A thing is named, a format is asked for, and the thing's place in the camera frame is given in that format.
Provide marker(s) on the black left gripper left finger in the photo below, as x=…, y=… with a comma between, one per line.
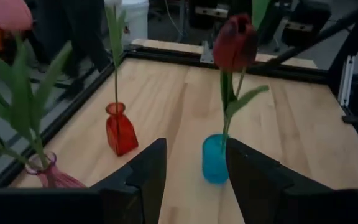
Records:
x=141, y=186

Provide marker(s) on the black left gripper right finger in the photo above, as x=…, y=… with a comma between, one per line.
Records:
x=259, y=186

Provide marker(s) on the blue glass vase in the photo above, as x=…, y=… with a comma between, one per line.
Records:
x=213, y=161

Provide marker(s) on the red glass vase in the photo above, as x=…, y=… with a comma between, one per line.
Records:
x=120, y=133

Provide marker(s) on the pink glass vase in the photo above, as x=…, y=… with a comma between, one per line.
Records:
x=57, y=179

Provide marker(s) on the white artificial tulip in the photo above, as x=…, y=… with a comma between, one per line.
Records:
x=115, y=31

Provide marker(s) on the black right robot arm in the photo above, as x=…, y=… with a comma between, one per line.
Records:
x=357, y=40

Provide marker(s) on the person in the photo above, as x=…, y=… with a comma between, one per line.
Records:
x=82, y=31

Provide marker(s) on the white plastic bucket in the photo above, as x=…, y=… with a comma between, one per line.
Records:
x=135, y=18

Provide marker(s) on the black aluminium table frame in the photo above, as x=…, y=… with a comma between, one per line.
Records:
x=172, y=57

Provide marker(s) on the silver metal bracket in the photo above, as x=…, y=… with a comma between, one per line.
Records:
x=207, y=54

